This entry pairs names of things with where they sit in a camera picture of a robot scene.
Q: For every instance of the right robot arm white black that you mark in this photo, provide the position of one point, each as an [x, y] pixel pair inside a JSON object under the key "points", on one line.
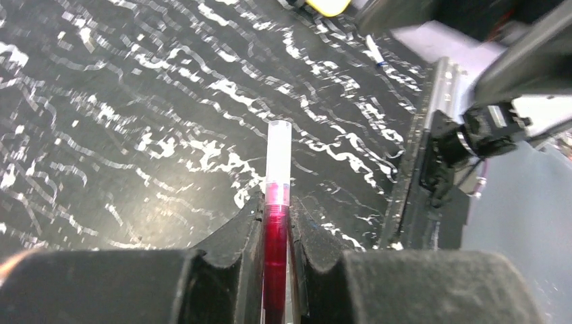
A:
{"points": [[536, 63]]}

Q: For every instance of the red translucent pen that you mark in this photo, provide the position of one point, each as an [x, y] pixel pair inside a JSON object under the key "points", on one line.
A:
{"points": [[275, 221]]}

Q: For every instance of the metal base rail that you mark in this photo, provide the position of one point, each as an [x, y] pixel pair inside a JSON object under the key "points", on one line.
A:
{"points": [[427, 209]]}

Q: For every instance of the blue white marker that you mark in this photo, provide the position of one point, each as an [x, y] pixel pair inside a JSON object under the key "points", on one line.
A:
{"points": [[375, 52]]}

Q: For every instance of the clear pen cap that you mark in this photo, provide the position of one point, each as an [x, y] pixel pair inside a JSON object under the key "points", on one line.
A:
{"points": [[278, 152]]}

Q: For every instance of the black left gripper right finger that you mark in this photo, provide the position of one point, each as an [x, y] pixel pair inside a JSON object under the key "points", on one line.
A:
{"points": [[333, 283]]}

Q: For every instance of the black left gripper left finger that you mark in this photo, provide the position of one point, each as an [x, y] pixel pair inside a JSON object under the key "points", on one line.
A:
{"points": [[219, 280]]}

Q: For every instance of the yellow-framed whiteboard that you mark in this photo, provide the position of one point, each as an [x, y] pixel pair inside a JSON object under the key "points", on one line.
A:
{"points": [[329, 8]]}

